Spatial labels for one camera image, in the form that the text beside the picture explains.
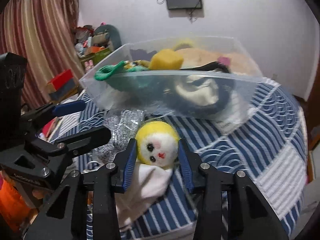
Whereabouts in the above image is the silver metallic scrubber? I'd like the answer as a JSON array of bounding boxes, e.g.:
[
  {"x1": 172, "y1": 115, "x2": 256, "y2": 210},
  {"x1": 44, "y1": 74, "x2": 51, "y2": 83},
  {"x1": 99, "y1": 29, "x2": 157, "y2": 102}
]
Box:
[{"x1": 95, "y1": 109, "x2": 144, "y2": 164}]

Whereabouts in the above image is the green knitted cloth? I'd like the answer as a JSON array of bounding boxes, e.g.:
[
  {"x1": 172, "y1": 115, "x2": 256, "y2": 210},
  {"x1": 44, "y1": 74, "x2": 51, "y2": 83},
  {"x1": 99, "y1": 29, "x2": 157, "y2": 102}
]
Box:
[{"x1": 94, "y1": 60, "x2": 163, "y2": 106}]

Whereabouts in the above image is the white drawstring cloth bag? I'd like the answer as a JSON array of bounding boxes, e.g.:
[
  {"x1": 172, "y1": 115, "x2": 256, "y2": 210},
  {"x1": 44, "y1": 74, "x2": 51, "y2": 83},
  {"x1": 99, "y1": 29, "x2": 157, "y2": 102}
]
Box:
[{"x1": 115, "y1": 162, "x2": 173, "y2": 230}]

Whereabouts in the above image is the yellow green sponge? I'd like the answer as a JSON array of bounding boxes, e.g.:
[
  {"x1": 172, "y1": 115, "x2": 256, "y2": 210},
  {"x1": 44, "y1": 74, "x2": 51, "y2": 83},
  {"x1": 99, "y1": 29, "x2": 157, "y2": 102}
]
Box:
[{"x1": 149, "y1": 49, "x2": 184, "y2": 70}]

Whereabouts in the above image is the clear plastic storage box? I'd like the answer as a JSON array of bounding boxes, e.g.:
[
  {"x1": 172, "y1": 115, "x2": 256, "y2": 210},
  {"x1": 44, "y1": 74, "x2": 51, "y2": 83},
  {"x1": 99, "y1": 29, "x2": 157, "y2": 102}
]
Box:
[{"x1": 80, "y1": 36, "x2": 263, "y2": 128}]

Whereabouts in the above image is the yellow white plush doll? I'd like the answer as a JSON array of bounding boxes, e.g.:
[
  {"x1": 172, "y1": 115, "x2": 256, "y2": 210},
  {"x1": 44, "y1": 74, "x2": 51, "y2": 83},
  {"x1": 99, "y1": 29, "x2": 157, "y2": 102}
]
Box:
[{"x1": 135, "y1": 121, "x2": 180, "y2": 168}]

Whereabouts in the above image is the red and blue box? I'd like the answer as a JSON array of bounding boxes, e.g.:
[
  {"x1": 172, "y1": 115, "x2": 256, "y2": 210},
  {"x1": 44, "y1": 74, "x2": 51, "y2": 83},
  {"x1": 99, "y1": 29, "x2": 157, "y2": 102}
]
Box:
[{"x1": 45, "y1": 69, "x2": 77, "y2": 101}]

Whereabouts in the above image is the pink rabbit toy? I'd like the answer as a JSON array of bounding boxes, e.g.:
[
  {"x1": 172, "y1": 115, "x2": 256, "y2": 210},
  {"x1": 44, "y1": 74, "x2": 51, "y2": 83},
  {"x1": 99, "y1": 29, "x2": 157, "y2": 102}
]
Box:
[{"x1": 85, "y1": 60, "x2": 94, "y2": 72}]

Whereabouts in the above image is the green storage box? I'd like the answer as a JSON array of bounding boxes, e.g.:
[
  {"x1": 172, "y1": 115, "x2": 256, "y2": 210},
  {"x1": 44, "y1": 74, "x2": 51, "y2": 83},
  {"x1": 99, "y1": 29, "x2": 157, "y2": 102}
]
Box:
[{"x1": 79, "y1": 48, "x2": 112, "y2": 66}]

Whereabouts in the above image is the blue white patterned bedspread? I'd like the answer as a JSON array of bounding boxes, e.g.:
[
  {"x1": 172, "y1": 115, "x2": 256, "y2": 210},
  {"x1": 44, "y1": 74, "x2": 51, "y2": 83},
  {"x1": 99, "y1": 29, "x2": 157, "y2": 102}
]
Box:
[{"x1": 47, "y1": 77, "x2": 309, "y2": 240}]

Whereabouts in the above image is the grey green plush toy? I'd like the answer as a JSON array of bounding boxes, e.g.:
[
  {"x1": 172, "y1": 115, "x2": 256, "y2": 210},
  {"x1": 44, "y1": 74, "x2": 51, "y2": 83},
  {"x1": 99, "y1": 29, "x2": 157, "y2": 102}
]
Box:
[{"x1": 92, "y1": 24, "x2": 122, "y2": 52}]

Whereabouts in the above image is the striped red beige curtain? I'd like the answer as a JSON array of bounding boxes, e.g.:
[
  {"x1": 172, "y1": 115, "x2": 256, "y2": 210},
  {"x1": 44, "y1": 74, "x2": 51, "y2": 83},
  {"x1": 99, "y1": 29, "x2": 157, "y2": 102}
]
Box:
[{"x1": 1, "y1": 0, "x2": 84, "y2": 108}]

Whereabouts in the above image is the dark purple clothing pile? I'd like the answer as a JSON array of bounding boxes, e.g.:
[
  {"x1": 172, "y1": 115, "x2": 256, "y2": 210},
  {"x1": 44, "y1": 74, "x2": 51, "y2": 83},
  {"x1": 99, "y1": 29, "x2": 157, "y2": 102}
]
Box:
[{"x1": 130, "y1": 49, "x2": 157, "y2": 61}]

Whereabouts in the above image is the yellow curved pillow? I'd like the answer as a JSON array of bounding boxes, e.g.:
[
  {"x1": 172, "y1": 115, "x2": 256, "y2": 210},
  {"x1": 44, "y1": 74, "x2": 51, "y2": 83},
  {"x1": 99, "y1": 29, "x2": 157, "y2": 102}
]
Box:
[{"x1": 172, "y1": 40, "x2": 194, "y2": 51}]

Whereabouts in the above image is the beige patchwork blanket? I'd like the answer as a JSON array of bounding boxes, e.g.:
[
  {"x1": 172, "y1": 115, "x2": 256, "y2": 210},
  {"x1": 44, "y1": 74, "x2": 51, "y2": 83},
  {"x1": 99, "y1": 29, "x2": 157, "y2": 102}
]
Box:
[{"x1": 176, "y1": 48, "x2": 262, "y2": 77}]

